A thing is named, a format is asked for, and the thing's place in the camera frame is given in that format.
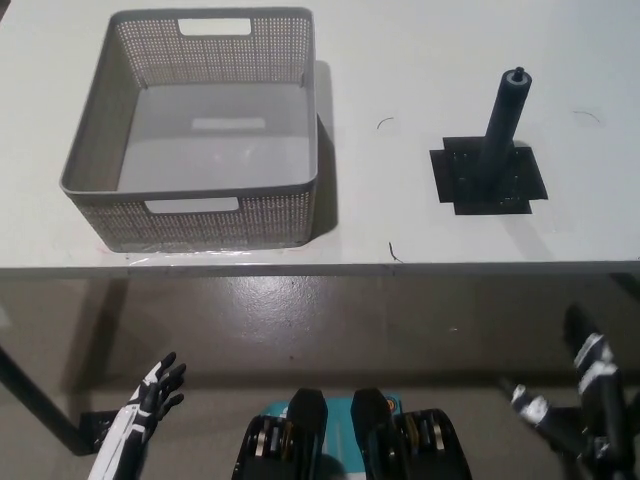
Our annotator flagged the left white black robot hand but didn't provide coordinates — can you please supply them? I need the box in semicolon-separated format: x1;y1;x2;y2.
118;351;189;437

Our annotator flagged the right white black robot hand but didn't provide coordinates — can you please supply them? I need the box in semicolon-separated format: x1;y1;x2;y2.
499;304;622;444

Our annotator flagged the dark grey cylinder peg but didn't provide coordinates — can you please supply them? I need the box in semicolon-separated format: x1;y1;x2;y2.
472;66;532;194

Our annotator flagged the clear tape strip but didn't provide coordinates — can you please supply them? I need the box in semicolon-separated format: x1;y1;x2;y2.
102;243;286;267

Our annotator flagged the black teal robot body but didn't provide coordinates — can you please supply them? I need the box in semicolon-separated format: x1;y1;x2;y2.
229;387;472;480

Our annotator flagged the grey perforated plastic basket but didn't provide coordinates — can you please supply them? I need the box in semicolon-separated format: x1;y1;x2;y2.
59;5;321;254

